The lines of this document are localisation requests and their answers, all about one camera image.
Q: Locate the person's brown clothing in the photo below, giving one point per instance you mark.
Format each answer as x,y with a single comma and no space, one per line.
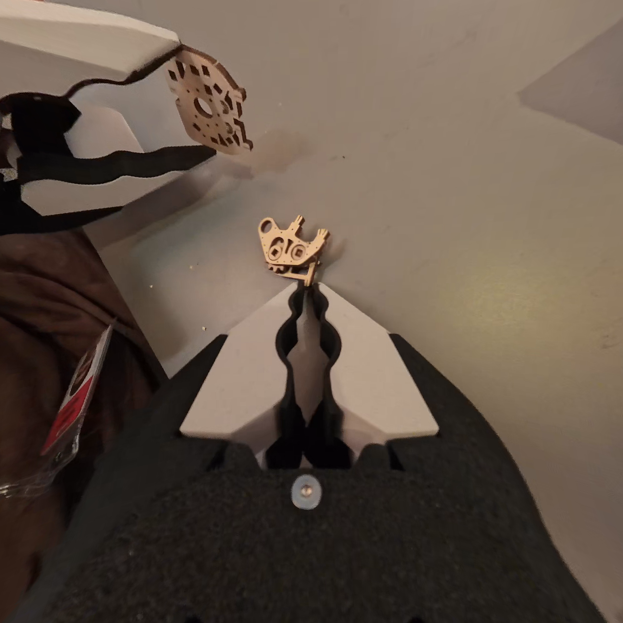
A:
39,316

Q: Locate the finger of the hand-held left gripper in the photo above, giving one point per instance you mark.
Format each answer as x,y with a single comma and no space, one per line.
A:
58,48
104,134

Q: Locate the red labelled badge card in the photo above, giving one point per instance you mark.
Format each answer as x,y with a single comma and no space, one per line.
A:
78,389

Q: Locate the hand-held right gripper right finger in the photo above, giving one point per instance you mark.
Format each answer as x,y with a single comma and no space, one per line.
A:
377,379

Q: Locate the round wooden model plate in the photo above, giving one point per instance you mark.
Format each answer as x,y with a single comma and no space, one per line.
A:
181,100

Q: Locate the small wooden model part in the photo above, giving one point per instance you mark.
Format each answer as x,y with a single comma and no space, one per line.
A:
286,233

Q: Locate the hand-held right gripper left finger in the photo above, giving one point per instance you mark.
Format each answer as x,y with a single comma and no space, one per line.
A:
233,379

